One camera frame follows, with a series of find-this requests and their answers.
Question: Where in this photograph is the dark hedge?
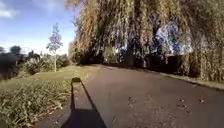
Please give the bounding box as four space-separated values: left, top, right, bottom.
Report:
99 53 201 77

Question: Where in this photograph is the row of bushes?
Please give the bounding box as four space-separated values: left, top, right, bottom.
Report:
0 44 72 81

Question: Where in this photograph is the grey asphalt path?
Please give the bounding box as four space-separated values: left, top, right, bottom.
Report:
33 64 224 128

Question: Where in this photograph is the grass verge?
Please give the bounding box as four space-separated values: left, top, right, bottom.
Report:
0 64 101 128

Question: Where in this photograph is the small slender tree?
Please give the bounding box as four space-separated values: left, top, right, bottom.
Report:
45 22 64 73

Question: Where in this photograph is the large weeping willow tree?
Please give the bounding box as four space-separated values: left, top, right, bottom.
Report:
64 0 224 83

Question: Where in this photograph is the grass strip beside houses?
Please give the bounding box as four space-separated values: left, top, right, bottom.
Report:
146 69 224 92

